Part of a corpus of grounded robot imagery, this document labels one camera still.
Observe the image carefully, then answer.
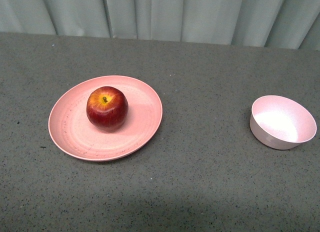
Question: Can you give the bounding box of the red yellow apple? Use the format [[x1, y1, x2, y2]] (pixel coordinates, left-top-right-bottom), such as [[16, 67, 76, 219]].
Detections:
[[86, 86, 129, 131]]

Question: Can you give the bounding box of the light pink bowl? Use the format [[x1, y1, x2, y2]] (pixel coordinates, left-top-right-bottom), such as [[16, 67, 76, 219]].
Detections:
[[249, 95, 317, 150]]

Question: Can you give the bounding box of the pink round plate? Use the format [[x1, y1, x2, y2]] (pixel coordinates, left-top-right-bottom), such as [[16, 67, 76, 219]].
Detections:
[[48, 75, 163, 162]]

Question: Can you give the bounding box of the white pleated curtain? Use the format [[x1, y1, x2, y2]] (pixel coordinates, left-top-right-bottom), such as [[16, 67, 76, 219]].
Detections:
[[0, 0, 320, 50]]

